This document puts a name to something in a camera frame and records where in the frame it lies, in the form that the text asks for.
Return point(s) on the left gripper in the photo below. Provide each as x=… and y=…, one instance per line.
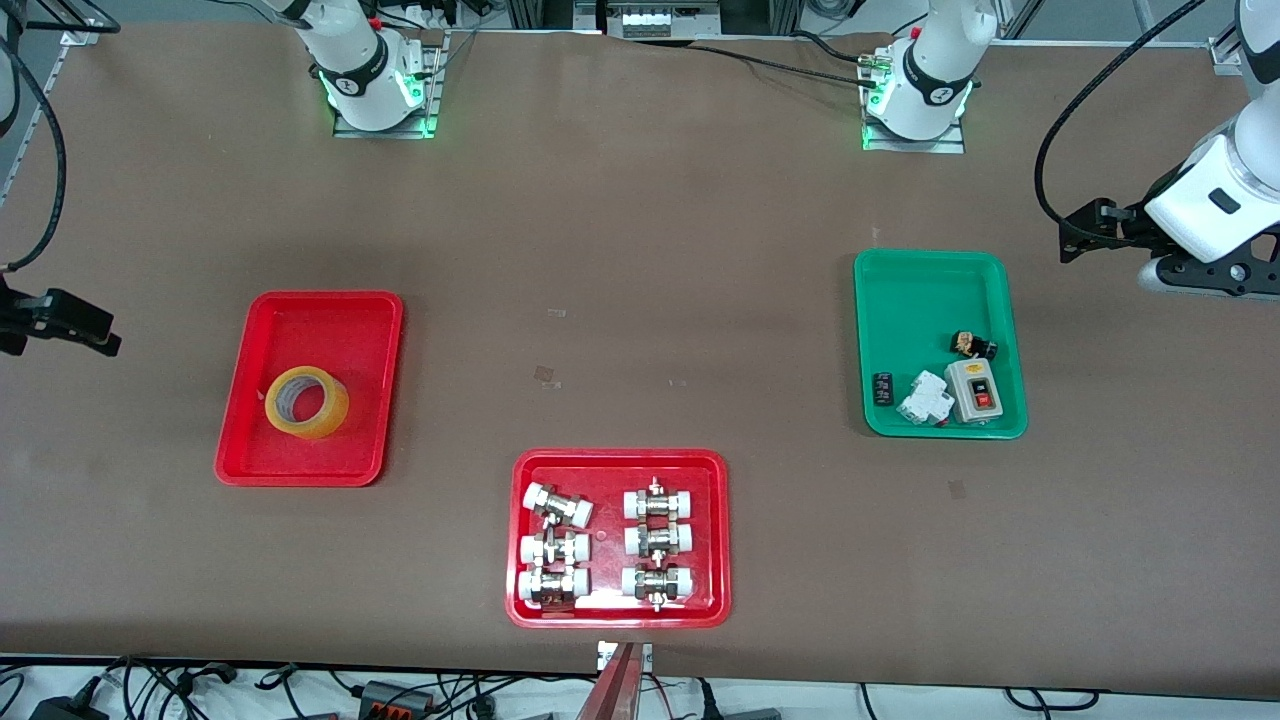
x=1131, y=222

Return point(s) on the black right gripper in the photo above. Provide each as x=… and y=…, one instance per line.
x=14, y=320

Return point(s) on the yellow tape roll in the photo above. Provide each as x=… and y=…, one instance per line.
x=330, y=420

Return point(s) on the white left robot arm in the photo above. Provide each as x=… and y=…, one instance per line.
x=935, y=60

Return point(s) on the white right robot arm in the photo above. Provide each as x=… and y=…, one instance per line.
x=350, y=50

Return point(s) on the green plastic tray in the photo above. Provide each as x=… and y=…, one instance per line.
x=920, y=300

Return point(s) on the empty red plastic tray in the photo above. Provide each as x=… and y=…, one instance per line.
x=300, y=330

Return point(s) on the red tray holding valves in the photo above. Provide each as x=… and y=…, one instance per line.
x=610, y=470

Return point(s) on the small black gold component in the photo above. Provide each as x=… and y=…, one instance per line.
x=975, y=346

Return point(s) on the white circuit breaker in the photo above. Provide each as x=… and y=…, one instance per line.
x=925, y=398

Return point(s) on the small black terminal block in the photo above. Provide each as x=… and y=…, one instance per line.
x=883, y=390

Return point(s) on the black power adapter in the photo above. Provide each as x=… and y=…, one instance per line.
x=70, y=710

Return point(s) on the white power strip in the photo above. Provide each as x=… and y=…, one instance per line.
x=425, y=15

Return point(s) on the black orange power box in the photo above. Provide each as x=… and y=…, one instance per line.
x=395, y=698

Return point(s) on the brass valve with white ends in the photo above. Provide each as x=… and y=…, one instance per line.
x=657, y=583
x=555, y=549
x=658, y=540
x=558, y=505
x=553, y=585
x=658, y=503

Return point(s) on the white terminal block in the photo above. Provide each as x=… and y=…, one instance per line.
x=645, y=22

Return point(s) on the black plug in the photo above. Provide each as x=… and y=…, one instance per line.
x=710, y=700

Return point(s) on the red metal bar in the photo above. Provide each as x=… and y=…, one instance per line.
x=612, y=695

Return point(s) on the short aluminium rail end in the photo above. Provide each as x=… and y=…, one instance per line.
x=1225, y=55

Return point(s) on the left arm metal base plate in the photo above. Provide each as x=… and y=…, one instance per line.
x=915, y=146

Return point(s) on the grey push button switch box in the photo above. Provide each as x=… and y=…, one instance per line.
x=975, y=400

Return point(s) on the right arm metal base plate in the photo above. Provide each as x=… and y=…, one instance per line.
x=385, y=133

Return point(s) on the small silver metal bracket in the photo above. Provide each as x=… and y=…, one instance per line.
x=645, y=655

